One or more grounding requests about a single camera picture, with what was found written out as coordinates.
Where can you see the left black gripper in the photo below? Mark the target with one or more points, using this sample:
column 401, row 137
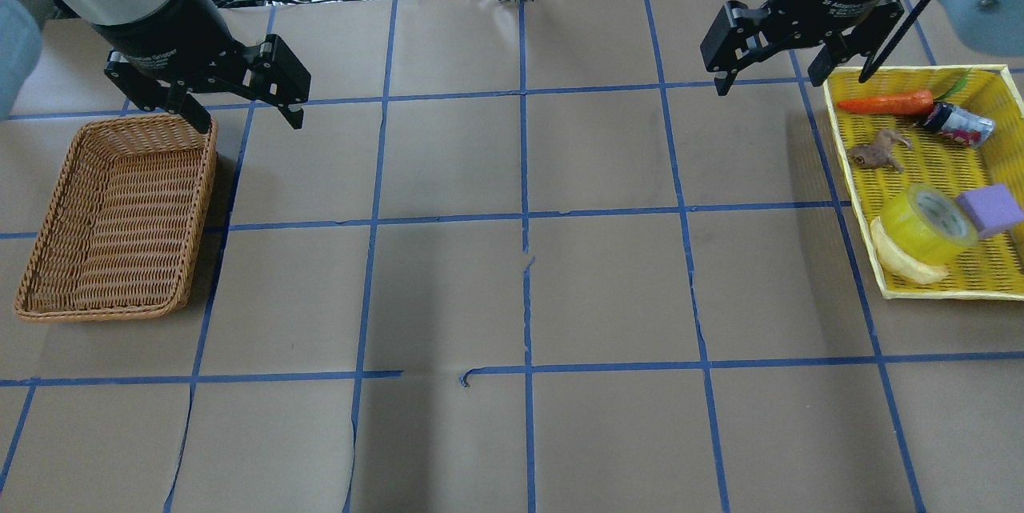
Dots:
column 170, row 26

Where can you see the brown wicker basket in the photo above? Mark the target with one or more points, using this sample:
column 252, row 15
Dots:
column 123, row 227

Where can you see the brown toy lion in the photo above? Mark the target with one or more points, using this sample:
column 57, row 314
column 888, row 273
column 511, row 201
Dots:
column 879, row 153

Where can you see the purple foam block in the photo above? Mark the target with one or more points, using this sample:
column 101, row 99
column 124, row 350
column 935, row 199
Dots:
column 992, row 209

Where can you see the yellow plastic tray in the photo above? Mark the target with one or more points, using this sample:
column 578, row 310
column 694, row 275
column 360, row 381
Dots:
column 993, row 269

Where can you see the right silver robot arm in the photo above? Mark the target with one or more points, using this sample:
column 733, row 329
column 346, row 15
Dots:
column 986, row 26

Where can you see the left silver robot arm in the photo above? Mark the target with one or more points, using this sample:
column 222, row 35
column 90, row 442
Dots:
column 22, row 24

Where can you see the orange toy carrot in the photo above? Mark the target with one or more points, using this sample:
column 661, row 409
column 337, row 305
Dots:
column 909, row 103

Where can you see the small drink can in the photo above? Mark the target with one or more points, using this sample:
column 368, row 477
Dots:
column 958, row 125

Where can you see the yellow toy banana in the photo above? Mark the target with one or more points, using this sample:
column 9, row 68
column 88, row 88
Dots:
column 895, row 260

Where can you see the yellow tape roll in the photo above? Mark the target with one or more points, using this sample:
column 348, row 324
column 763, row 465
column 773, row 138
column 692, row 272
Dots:
column 928, row 225

